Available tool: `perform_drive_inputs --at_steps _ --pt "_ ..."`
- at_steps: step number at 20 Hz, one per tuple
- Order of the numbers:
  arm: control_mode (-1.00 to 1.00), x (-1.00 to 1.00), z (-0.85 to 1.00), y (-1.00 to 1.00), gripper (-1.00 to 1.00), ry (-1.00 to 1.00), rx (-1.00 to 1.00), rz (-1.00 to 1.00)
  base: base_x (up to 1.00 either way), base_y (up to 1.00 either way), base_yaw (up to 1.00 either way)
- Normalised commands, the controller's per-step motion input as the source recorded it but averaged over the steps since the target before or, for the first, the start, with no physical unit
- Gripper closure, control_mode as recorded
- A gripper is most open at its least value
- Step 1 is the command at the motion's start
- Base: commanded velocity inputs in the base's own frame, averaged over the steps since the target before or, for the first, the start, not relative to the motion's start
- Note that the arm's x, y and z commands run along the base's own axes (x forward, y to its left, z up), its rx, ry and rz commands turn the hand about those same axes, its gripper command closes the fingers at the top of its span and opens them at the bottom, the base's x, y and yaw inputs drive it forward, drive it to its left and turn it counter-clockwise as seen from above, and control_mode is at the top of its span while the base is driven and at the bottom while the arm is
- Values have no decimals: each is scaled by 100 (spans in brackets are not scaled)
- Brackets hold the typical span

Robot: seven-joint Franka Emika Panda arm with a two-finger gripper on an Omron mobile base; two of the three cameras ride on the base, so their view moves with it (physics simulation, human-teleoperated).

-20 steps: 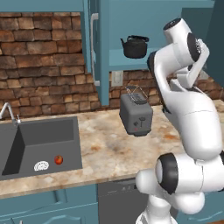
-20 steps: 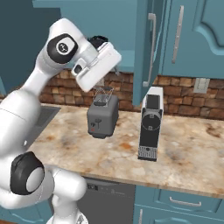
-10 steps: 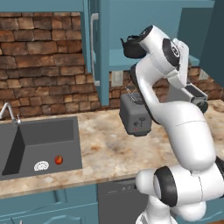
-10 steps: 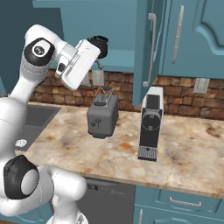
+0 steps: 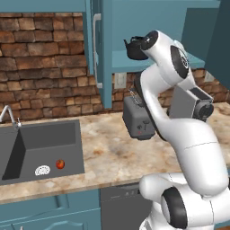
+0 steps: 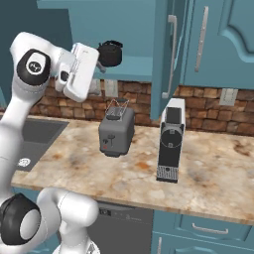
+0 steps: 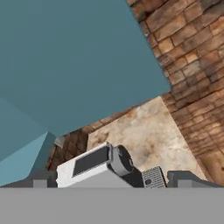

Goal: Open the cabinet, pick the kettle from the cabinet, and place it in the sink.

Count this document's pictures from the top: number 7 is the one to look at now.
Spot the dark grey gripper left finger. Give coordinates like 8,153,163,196
2,170,58,188

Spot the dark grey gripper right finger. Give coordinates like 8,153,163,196
166,170,224,188

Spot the teal wall cabinet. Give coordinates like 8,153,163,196
0,0,172,163

